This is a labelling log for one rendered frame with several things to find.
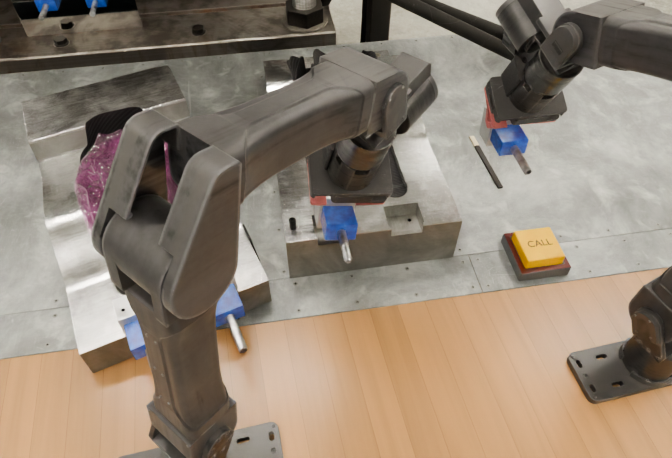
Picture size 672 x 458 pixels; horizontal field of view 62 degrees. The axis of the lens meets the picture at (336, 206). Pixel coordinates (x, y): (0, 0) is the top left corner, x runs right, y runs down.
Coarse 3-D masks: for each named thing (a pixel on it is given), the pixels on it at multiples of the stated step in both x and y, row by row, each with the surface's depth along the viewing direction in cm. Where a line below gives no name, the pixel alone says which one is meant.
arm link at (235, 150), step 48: (288, 96) 45; (336, 96) 47; (384, 96) 52; (144, 144) 38; (192, 144) 39; (240, 144) 39; (288, 144) 44; (144, 192) 42; (192, 192) 36; (240, 192) 38; (96, 240) 41; (192, 240) 36; (192, 288) 39
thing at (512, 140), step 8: (480, 128) 91; (488, 128) 88; (504, 128) 86; (512, 128) 86; (520, 128) 86; (488, 136) 88; (496, 136) 86; (504, 136) 85; (512, 136) 85; (520, 136) 85; (488, 144) 89; (496, 144) 86; (504, 144) 84; (512, 144) 85; (520, 144) 85; (504, 152) 86; (512, 152) 84; (520, 152) 84; (520, 160) 83; (528, 168) 81
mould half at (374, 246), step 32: (416, 128) 96; (416, 160) 91; (288, 192) 86; (416, 192) 85; (448, 192) 85; (288, 224) 81; (384, 224) 81; (448, 224) 82; (288, 256) 81; (320, 256) 83; (352, 256) 84; (384, 256) 85; (416, 256) 87; (448, 256) 88
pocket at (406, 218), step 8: (384, 208) 84; (392, 208) 84; (400, 208) 84; (408, 208) 85; (416, 208) 85; (392, 216) 86; (400, 216) 86; (408, 216) 86; (416, 216) 86; (392, 224) 85; (400, 224) 85; (408, 224) 85; (416, 224) 85; (392, 232) 82; (400, 232) 82; (408, 232) 82; (416, 232) 82
